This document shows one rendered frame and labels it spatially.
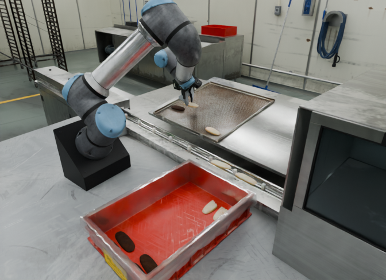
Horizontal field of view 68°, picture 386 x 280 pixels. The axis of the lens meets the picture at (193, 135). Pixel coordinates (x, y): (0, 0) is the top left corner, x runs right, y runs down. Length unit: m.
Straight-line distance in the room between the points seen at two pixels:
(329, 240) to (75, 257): 0.72
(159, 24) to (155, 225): 0.68
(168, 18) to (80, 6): 7.89
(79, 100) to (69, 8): 7.68
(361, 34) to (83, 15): 6.76
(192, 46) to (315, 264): 0.76
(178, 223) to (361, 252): 0.54
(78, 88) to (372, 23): 4.14
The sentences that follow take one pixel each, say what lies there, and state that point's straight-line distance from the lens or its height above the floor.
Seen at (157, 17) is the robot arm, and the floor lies 1.46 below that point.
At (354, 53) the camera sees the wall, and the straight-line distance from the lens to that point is 4.80.
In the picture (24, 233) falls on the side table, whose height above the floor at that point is 0.82.
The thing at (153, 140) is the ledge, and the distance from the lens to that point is 1.46.
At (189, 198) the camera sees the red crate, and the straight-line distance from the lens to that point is 1.13.
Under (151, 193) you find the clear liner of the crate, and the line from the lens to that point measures 1.08.
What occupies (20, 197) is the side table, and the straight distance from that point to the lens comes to 1.32.
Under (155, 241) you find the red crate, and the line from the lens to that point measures 0.98.
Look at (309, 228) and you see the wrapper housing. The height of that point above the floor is 0.99.
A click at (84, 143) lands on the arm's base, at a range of 1.20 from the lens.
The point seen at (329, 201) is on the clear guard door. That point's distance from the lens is 0.77.
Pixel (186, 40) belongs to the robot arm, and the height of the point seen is 1.39.
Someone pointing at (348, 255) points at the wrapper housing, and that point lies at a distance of 0.83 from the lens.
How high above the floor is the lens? 1.54
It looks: 27 degrees down
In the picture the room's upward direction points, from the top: straight up
